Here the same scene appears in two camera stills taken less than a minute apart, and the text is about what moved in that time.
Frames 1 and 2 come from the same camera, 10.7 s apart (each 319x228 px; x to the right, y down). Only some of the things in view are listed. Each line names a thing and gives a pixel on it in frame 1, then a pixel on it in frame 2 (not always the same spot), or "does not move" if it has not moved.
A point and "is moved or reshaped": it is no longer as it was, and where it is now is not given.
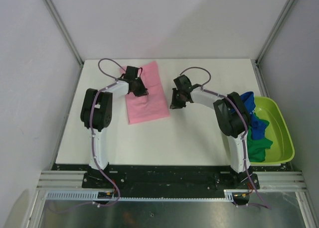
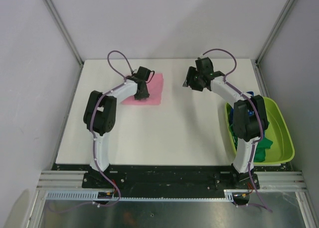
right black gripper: x=175 y=104 to x=192 y=71
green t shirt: x=256 y=148 does not move
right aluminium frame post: x=255 y=62 does not move
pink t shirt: x=153 y=106 is moved or reshaped
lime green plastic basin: x=282 y=149 does not move
